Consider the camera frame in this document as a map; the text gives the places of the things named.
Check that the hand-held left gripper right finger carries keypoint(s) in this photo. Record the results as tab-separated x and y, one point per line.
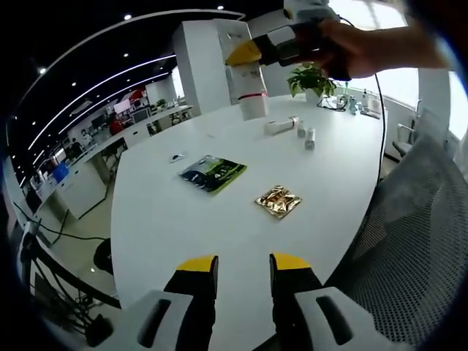
292	289

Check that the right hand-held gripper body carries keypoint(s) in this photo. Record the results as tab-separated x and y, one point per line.
307	11

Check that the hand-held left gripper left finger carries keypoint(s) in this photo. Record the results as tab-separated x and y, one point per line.
194	292

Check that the white skincare tube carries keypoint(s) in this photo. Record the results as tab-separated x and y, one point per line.
250	84

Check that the white skincare bottle red collar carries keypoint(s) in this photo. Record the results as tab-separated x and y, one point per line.
279	126

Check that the gold foil packet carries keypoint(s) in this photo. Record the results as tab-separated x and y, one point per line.
278	202

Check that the white skincare bottle red square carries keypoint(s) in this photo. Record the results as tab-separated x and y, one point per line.
301	131
310	140

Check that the green and black packet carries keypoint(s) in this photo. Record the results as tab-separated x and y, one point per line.
214	174

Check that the person's right hand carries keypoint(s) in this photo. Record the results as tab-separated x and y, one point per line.
340	51

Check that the green potted plant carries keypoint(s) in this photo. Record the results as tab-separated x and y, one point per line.
311	78

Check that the black chair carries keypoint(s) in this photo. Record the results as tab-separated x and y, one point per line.
103	256

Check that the grey mesh office chair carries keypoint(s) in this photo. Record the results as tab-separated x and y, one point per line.
409	237

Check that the black tripod stand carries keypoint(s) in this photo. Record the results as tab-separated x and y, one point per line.
62	289

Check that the long white counter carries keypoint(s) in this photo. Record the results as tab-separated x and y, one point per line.
84	183

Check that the white office chair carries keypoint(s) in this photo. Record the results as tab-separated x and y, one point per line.
404	142

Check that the blue bin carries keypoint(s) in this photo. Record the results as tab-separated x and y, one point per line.
62	172

